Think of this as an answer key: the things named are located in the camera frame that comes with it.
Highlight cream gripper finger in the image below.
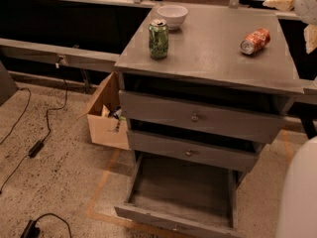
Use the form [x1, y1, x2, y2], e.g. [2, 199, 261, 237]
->
[304, 25, 317, 54]
[263, 0, 295, 11]

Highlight grey open bottom drawer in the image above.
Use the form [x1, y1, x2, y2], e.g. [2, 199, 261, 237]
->
[115, 153, 244, 238]

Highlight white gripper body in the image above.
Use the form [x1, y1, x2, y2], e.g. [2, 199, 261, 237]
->
[294, 0, 317, 25]

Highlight items inside cardboard box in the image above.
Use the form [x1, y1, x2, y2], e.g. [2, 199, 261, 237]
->
[101, 105, 126, 133]

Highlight black power adapter with cable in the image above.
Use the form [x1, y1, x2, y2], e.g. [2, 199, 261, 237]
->
[0, 55, 69, 195]

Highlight grey metal railing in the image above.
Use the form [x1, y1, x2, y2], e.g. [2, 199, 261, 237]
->
[0, 0, 317, 105]

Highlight cardboard box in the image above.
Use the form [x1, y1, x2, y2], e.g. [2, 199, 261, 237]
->
[78, 72, 129, 150]

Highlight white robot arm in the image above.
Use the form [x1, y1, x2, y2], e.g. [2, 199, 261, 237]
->
[263, 0, 317, 238]

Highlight black power adapter foreground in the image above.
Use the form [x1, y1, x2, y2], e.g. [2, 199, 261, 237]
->
[20, 213, 72, 238]

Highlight white bowl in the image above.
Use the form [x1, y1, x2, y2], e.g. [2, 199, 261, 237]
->
[158, 5, 188, 30]

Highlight grey drawer cabinet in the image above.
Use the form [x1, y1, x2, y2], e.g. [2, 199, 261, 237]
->
[113, 4, 305, 183]

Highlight red coke can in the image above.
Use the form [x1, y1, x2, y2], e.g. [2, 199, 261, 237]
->
[240, 28, 270, 56]

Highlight grey top drawer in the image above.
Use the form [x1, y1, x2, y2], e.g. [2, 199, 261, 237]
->
[119, 90, 285, 143]

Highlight grey middle drawer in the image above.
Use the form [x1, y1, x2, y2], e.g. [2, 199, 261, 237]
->
[127, 130, 259, 172]

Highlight green soda can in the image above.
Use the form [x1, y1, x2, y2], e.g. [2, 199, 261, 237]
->
[149, 19, 168, 59]

